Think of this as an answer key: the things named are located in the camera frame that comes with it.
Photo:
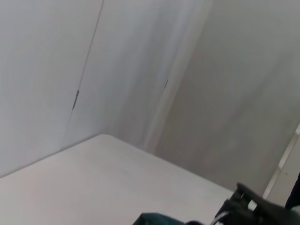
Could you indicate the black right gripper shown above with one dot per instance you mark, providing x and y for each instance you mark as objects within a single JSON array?
[{"x": 269, "y": 214}]

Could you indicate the dark teal fabric lunch bag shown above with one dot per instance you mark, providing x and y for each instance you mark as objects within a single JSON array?
[{"x": 154, "y": 220}]

